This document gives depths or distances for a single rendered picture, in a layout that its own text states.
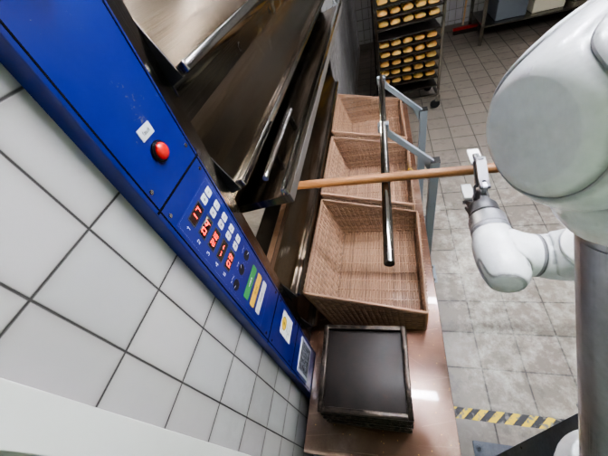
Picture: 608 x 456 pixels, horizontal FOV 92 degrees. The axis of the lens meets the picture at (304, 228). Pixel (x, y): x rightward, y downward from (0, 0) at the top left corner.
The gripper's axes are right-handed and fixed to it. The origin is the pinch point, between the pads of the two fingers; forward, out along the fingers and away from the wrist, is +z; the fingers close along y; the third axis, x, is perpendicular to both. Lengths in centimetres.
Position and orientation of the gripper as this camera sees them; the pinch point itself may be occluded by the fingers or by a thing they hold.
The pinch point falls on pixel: (469, 170)
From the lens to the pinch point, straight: 107.2
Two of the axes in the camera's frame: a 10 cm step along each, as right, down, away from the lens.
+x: 9.6, -0.5, -2.8
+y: 2.4, 6.6, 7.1
